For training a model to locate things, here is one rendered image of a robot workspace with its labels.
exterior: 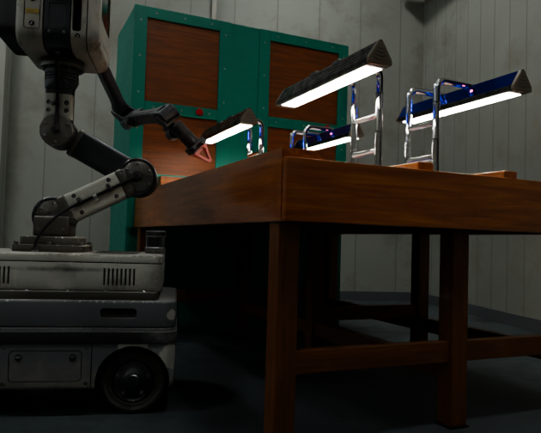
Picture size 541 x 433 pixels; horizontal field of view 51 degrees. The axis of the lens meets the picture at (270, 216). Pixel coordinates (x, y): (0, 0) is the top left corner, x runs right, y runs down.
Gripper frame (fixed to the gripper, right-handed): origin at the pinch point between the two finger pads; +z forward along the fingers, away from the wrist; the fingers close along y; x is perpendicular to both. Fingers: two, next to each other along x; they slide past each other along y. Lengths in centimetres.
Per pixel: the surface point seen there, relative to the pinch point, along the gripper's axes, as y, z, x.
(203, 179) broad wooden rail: -30.5, -1.5, 16.2
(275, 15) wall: 253, -8, -227
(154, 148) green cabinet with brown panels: 89, -13, -11
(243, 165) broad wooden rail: -67, -2, 16
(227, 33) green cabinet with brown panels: 88, -29, -91
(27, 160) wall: 309, -68, 16
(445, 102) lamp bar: -54, 42, -65
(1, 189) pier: 303, -64, 49
